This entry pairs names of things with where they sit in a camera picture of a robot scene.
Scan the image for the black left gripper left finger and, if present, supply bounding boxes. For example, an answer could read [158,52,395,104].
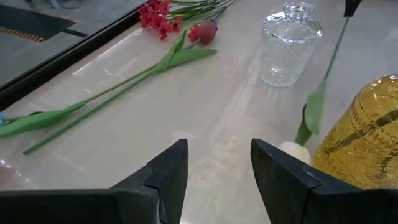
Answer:
[0,139,189,224]

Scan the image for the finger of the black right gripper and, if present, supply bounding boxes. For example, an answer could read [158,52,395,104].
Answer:
[350,0,363,18]
[343,0,354,18]

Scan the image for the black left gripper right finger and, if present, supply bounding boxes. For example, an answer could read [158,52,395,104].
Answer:
[251,139,398,224]

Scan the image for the white artificial tulip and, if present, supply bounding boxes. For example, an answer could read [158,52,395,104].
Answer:
[277,15,351,166]

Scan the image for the dark red rose stem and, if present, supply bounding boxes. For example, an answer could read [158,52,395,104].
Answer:
[22,19,219,156]

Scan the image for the red artificial flower bunch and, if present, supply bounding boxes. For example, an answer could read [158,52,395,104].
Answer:
[138,0,237,43]

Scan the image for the clear embossed glass vase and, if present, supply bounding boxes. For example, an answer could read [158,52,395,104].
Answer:
[259,1,323,88]

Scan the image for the yellow embossed glass vase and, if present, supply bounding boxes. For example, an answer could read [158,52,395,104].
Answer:
[312,73,398,190]

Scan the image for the black mat with striped edge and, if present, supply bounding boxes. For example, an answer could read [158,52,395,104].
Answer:
[0,3,78,43]

